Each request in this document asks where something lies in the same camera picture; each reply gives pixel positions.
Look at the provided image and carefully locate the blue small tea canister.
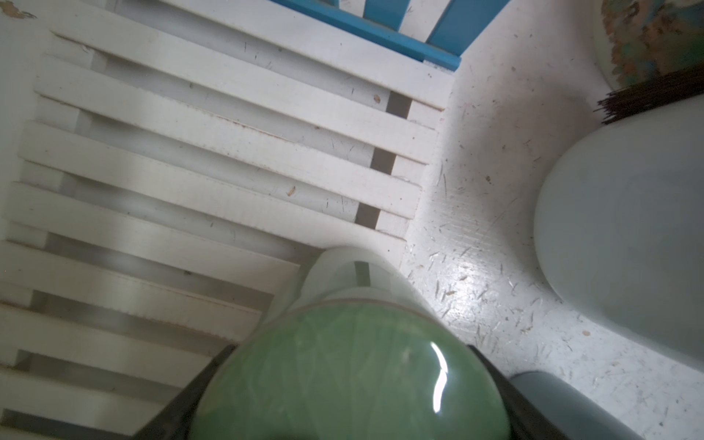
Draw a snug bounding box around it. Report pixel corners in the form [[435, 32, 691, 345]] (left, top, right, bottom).
[[510, 371, 643, 440]]

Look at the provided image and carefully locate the green small tea canister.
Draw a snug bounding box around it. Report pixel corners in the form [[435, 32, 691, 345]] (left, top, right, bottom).
[[189, 247, 511, 439]]

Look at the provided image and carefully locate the white painted porcelain jar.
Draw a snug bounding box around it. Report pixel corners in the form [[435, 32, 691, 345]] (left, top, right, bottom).
[[533, 65, 703, 369]]

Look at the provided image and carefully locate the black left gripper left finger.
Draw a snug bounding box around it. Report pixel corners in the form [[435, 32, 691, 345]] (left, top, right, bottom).
[[132, 345, 238, 440]]

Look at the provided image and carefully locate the cream jar with brown lid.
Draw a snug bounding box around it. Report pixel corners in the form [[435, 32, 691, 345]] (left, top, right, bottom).
[[592, 0, 703, 90]]

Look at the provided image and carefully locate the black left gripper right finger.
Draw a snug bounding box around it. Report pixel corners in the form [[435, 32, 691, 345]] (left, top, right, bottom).
[[467, 345, 568, 440]]

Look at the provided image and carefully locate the blue white wooden shelf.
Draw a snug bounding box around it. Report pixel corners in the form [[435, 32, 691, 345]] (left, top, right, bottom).
[[1, 1, 502, 439]]

